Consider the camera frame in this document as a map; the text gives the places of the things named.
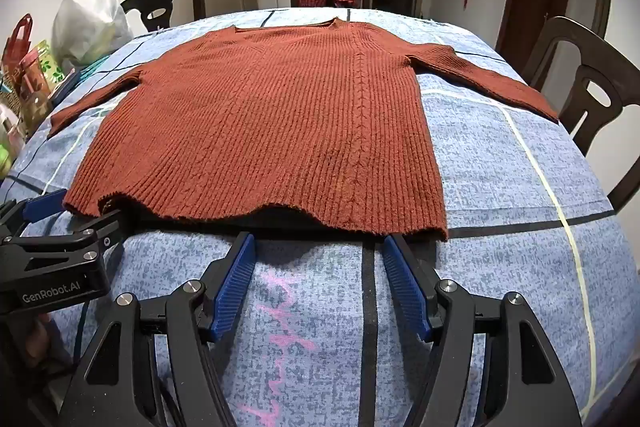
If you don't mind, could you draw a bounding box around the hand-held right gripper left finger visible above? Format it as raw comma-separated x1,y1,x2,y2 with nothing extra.
57,231,257,427

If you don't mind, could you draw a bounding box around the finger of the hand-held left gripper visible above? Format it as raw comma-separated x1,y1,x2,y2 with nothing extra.
2,208,132,265
0,189,68,233

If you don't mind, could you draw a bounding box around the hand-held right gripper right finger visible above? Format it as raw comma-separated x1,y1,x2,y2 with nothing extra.
382,233,583,427

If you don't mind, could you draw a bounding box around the rust red knit sweater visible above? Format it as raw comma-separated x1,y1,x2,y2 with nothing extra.
47,18,560,242

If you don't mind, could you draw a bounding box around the person's left hand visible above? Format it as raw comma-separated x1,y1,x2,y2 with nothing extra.
20,313,53,360

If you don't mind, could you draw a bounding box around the dark blue box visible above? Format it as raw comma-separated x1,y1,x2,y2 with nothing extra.
50,69,81,105

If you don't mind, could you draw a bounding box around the pink snack packet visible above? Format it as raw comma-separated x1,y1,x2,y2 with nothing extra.
15,49,56,108

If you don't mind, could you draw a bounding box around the green snack packet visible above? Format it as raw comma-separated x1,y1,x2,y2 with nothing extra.
32,39,66,82

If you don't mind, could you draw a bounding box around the blue checked table cover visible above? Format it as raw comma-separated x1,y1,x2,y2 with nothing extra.
0,7,628,427

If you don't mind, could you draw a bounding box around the white plastic bag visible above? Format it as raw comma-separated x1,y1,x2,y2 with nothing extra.
51,0,133,68

